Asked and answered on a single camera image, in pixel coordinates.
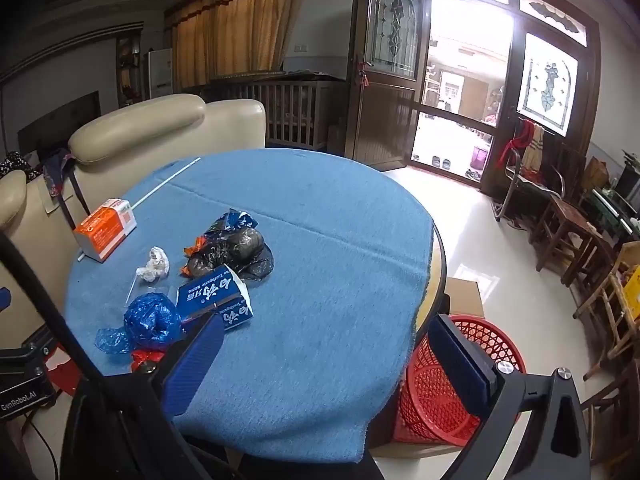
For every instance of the orange snack wrapper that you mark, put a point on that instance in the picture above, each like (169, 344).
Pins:
(192, 248)

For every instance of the black television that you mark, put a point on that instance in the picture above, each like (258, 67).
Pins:
(60, 120)

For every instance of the tan curtain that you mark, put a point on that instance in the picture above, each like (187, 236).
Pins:
(235, 35)

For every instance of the pair of shoes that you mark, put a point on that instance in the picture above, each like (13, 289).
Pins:
(441, 162)

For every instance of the blue tablecloth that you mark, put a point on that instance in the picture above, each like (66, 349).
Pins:
(325, 285)

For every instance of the wooden stained glass door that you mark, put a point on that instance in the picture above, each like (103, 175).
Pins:
(385, 115)
(547, 85)

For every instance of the blue snack wrapper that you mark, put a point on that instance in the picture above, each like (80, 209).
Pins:
(235, 220)

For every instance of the round wooden table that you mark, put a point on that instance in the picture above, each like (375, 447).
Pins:
(437, 270)

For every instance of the striped towel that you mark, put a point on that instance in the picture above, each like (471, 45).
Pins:
(535, 147)

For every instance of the thin white straw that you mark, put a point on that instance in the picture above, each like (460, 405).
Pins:
(131, 285)

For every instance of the crumpled white tissue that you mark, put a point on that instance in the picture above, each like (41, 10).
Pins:
(155, 262)

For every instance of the blue plastic shoe cover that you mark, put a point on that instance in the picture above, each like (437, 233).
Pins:
(150, 317)

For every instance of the blue toothpaste box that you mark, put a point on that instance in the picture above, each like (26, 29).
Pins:
(210, 292)

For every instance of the red plastic basket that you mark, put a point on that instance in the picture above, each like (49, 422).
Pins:
(435, 400)

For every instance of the purple bag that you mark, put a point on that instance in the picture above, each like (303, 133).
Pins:
(479, 157)

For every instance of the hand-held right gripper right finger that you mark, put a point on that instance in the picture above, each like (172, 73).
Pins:
(460, 370)

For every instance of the long white stick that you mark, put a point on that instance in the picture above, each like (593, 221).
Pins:
(165, 182)

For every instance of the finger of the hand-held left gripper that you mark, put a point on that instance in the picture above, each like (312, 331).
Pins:
(4, 299)

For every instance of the red hanging cloth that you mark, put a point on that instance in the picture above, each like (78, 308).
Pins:
(515, 142)

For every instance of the wooden chair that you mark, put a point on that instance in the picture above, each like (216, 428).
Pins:
(607, 295)

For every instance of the cream leather sofa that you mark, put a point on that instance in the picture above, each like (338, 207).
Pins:
(150, 125)

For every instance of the black white speckled cloth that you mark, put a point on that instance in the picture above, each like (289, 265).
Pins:
(17, 165)

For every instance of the dark floral cloth bag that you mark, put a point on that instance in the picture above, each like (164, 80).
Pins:
(55, 175)

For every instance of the white air conditioner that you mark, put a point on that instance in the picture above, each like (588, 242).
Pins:
(160, 72)

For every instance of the red paper item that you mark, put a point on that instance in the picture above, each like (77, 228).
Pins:
(65, 375)

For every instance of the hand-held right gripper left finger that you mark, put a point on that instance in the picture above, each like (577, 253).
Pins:
(195, 360)

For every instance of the red foil wrapper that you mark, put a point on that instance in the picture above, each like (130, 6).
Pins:
(147, 356)

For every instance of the orange and white carton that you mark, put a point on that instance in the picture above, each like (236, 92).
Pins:
(102, 227)

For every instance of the wooden display cabinet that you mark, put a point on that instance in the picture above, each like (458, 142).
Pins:
(130, 70)

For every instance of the cardboard box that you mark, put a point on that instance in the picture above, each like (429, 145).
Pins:
(470, 295)

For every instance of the wooden stool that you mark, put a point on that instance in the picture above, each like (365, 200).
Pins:
(565, 220)

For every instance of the black plastic bag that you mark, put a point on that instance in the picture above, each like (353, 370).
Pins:
(245, 247)

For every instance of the metal frame chair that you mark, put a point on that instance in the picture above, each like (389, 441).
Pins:
(525, 190)

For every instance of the wooden crib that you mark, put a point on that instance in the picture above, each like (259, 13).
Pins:
(290, 110)

